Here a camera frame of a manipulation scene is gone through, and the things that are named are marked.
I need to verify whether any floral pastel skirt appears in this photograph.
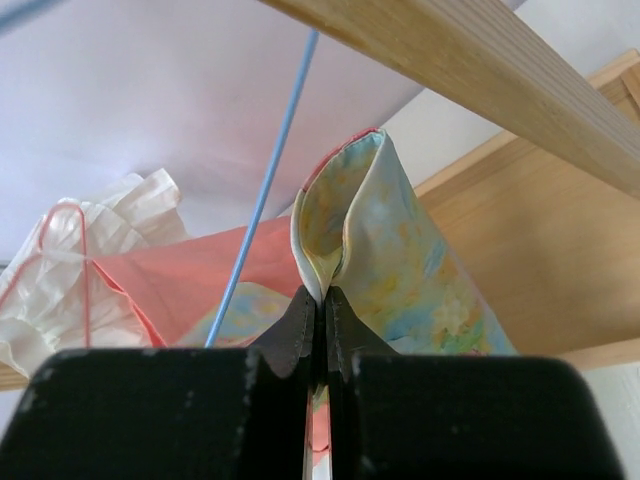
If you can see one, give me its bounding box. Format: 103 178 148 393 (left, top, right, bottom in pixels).
174 127 519 480

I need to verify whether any pink wire hanger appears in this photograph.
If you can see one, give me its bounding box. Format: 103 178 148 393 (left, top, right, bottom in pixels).
1 202 92 348

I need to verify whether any white garment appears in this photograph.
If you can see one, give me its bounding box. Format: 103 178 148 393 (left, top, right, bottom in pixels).
1 169 189 377

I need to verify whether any blue wire hanger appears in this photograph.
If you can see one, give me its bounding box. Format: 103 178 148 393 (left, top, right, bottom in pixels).
1 1 319 348

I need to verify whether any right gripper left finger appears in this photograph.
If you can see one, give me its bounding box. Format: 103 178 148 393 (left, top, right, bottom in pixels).
4 289 315 479

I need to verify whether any pink skirt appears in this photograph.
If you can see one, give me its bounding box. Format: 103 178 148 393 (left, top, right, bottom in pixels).
93 216 302 346

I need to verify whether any wooden clothes rack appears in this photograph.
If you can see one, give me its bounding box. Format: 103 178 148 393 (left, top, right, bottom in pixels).
0 0 640 392

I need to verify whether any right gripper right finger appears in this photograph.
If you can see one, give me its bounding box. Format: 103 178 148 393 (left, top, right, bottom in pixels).
324 287 624 479

